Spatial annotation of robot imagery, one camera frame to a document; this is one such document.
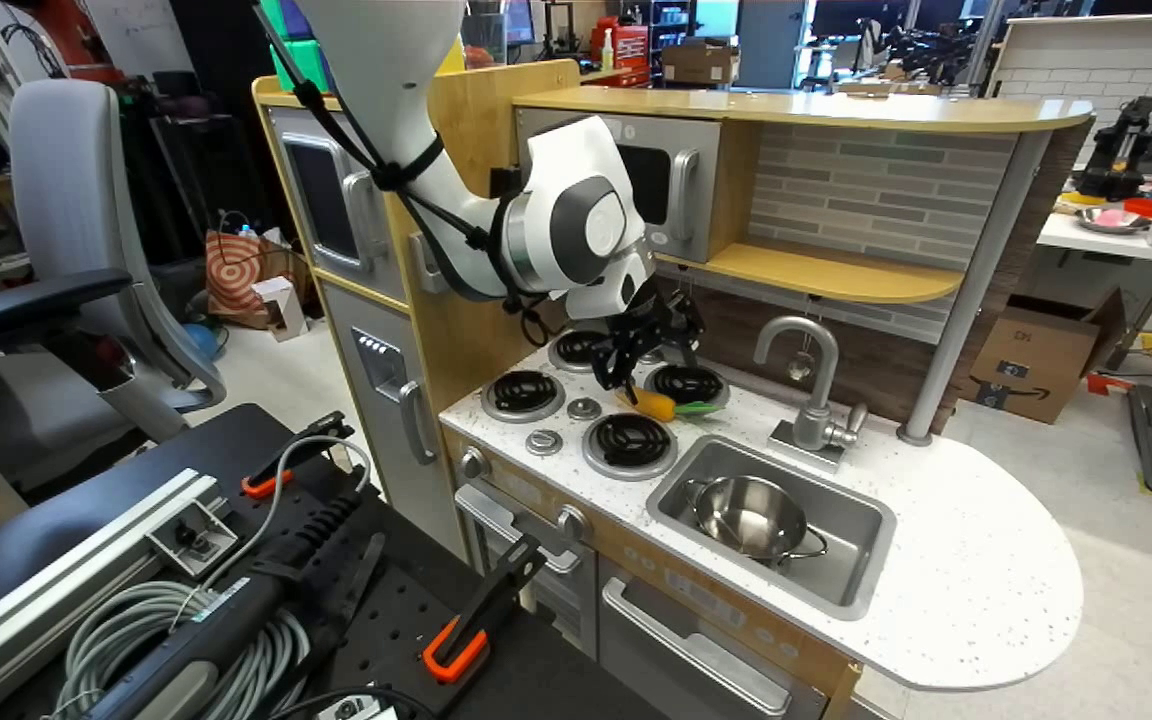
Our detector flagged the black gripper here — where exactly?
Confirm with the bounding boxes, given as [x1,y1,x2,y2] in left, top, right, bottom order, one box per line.
[596,273,708,399]

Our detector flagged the orange carrot plush toy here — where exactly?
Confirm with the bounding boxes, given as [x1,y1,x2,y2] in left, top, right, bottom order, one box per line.
[629,381,729,430]

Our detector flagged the black toy stove burner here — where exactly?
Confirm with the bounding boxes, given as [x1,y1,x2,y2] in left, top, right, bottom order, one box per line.
[485,367,568,423]
[548,324,615,372]
[648,360,729,412]
[584,407,682,480]

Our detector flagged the grey toy faucet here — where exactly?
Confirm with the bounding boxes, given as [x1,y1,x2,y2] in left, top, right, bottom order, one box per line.
[751,314,872,464]

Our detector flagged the steel pot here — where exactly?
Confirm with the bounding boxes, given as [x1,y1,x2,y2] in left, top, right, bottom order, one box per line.
[682,474,834,577]

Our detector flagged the grey toy microwave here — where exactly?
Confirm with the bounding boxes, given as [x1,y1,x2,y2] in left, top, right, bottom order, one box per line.
[516,107,726,264]

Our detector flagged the grey toy oven door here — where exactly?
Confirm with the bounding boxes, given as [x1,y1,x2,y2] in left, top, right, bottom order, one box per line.
[454,476,606,661]

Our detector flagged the grey toy sink basin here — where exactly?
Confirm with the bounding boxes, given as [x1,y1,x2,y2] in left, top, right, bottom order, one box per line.
[643,431,895,622]

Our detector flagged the wooden toy kitchen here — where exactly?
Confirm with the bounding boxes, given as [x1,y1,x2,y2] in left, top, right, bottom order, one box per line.
[247,56,1095,720]

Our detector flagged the orange black bar clamp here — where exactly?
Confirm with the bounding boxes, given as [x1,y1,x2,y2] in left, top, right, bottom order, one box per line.
[418,537,554,688]
[238,407,358,510]

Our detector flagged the grey kitchen support pole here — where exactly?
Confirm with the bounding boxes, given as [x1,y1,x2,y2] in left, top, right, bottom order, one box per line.
[895,123,1055,450]

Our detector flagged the brown cardboard box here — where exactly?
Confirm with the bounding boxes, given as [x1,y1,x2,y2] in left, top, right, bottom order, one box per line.
[964,288,1131,430]

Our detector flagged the orange patterned bag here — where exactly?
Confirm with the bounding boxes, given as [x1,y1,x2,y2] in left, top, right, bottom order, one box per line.
[202,229,317,333]

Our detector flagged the white work table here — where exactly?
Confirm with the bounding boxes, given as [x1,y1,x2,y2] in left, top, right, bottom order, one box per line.
[1032,199,1152,502]

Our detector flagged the black device on table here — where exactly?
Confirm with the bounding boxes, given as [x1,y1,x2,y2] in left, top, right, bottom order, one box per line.
[1076,93,1152,203]

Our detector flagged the grey office chair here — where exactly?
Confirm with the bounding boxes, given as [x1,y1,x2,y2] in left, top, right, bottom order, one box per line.
[0,77,230,450]

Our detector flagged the black perforated base board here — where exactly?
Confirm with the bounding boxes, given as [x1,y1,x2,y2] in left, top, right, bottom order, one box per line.
[0,399,668,720]

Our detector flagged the grey cable bundle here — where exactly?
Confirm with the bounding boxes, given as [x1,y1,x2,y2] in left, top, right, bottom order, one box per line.
[80,485,394,720]

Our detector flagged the metal corner bracket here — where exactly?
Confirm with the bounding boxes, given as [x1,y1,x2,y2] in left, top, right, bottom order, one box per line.
[147,495,240,581]

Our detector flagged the coiled grey cable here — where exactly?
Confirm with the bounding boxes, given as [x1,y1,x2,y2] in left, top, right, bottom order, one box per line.
[47,431,339,720]

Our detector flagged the aluminum extrusion rail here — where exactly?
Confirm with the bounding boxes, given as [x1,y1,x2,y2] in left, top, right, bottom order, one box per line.
[0,464,230,688]

